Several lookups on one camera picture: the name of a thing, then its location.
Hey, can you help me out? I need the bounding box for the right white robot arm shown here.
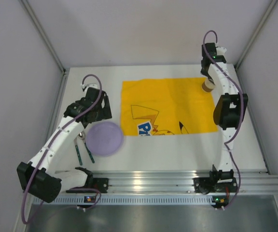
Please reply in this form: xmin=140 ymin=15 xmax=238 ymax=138
xmin=196 ymin=43 xmax=248 ymax=194

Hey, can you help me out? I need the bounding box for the fork with green handle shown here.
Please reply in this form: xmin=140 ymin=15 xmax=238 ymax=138
xmin=74 ymin=138 xmax=83 ymax=166

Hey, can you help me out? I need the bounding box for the purple plastic plate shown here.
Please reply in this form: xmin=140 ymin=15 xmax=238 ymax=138
xmin=85 ymin=121 xmax=124 ymax=157

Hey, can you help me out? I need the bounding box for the yellow pikachu cloth placemat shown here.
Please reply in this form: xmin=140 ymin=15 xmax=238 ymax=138
xmin=121 ymin=77 xmax=218 ymax=136

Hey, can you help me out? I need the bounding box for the aluminium rail frame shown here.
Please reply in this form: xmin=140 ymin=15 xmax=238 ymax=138
xmin=23 ymin=170 xmax=278 ymax=195

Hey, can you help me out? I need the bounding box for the paper cup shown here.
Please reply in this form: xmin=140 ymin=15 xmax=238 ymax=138
xmin=201 ymin=79 xmax=216 ymax=92

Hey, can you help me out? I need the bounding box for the spoon with green handle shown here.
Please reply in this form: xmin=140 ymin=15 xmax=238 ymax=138
xmin=78 ymin=131 xmax=95 ymax=163

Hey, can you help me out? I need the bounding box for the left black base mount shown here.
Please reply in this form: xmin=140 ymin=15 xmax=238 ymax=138
xmin=66 ymin=177 xmax=109 ymax=193

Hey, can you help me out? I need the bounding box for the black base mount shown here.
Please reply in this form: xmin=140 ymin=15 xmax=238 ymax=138
xmin=193 ymin=177 xmax=238 ymax=194
xmin=66 ymin=177 xmax=109 ymax=193

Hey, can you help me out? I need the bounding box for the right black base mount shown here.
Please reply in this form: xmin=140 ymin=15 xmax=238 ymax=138
xmin=193 ymin=177 xmax=238 ymax=194

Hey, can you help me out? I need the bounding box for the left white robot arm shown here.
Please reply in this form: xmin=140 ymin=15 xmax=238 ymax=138
xmin=16 ymin=87 xmax=112 ymax=203

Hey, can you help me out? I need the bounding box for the slotted grey cable duct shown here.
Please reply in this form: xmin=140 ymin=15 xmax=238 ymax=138
xmin=32 ymin=195 xmax=229 ymax=205

